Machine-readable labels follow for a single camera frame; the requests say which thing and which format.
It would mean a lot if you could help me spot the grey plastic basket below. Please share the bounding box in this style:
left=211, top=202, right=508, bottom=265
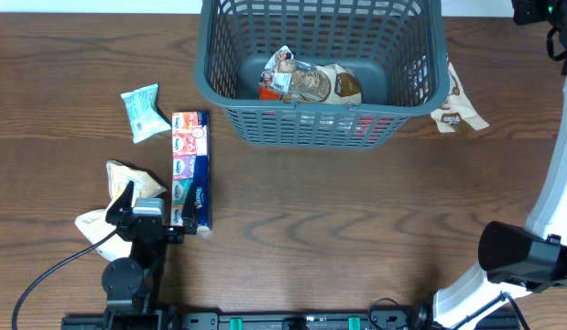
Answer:
left=195, top=0, right=450, bottom=149

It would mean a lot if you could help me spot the cream white snack packet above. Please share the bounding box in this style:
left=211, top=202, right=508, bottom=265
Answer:
left=75, top=209, right=132, bottom=261

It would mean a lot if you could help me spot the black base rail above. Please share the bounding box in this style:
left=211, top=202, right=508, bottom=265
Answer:
left=60, top=309, right=522, bottom=330

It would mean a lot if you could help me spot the beige snack packet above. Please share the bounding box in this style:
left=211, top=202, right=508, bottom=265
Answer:
left=106, top=160, right=167, bottom=205

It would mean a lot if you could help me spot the orange spaghetti packet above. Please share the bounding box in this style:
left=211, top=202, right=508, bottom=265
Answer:
left=257, top=84, right=398, bottom=138

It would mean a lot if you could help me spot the Kleenex tissue multipack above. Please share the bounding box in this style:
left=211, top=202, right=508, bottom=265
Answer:
left=170, top=112, right=212, bottom=233

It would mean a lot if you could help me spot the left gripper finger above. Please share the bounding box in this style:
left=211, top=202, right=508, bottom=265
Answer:
left=180, top=185, right=198, bottom=235
left=105, top=181, right=135, bottom=226

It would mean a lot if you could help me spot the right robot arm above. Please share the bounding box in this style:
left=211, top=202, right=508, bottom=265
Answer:
left=404, top=0, right=567, bottom=329

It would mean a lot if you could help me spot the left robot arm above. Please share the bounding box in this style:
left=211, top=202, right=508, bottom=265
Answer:
left=102, top=181, right=187, bottom=330

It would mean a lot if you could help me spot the light blue snack packet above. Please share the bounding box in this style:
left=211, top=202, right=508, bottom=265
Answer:
left=121, top=83, right=171, bottom=144

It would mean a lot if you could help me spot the large cookie bag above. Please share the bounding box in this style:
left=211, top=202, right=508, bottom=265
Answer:
left=258, top=46, right=362, bottom=105

